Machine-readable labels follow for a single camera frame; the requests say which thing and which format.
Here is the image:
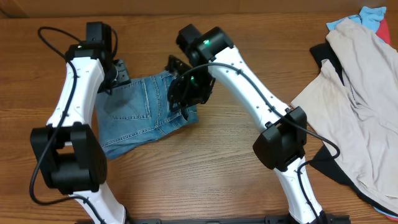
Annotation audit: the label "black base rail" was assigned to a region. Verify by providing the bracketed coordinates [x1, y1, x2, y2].
[74, 214, 351, 224]

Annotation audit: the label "cardboard backboard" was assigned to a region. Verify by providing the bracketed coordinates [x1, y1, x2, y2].
[1, 0, 397, 18]

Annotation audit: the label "light blue shirt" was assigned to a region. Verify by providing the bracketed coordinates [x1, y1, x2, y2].
[326, 6, 387, 33]

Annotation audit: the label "black garment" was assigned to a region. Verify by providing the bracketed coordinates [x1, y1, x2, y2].
[310, 42, 397, 221]

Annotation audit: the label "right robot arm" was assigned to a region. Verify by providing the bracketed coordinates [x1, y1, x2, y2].
[166, 24, 326, 223]

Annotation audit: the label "red garment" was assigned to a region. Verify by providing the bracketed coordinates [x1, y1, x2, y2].
[376, 19, 391, 45]

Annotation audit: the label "beige garment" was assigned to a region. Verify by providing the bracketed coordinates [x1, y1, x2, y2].
[292, 19, 397, 212]

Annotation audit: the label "light blue denim jeans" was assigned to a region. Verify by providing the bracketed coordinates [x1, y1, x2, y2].
[95, 71, 198, 159]

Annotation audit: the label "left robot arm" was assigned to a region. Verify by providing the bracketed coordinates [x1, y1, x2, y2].
[29, 22, 131, 224]

